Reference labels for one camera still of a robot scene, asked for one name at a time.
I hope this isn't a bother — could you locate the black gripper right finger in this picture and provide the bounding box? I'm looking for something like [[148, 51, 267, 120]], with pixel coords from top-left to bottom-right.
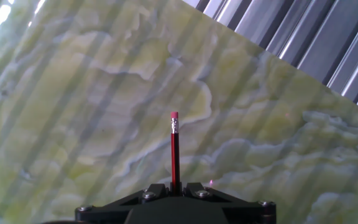
[[181, 182, 277, 224]]

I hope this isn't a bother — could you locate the green marble pattern mat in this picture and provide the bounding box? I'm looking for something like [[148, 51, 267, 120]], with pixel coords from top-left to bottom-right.
[[0, 0, 358, 224]]

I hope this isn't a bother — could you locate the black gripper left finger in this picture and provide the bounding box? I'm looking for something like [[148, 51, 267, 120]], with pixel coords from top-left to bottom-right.
[[74, 183, 172, 224]]

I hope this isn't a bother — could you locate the red black pencil with eraser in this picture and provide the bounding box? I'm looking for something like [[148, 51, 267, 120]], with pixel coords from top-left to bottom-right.
[[170, 111, 183, 197]]

